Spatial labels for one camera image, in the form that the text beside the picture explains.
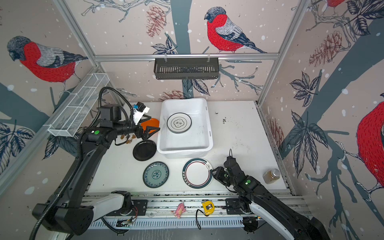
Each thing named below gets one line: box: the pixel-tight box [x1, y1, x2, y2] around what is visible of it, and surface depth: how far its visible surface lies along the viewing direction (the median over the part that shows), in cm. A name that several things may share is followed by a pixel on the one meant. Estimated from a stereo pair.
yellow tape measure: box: [202, 200, 215, 217], surface depth 74 cm
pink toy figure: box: [174, 202, 187, 219], surface depth 72 cm
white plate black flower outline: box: [166, 112, 193, 134], surface depth 109 cm
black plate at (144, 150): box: [132, 139, 157, 162], surface depth 95 cm
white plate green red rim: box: [182, 157, 213, 190], surface depth 86 cm
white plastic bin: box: [156, 98, 214, 159], surface depth 104 cm
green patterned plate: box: [142, 161, 170, 189], surface depth 86 cm
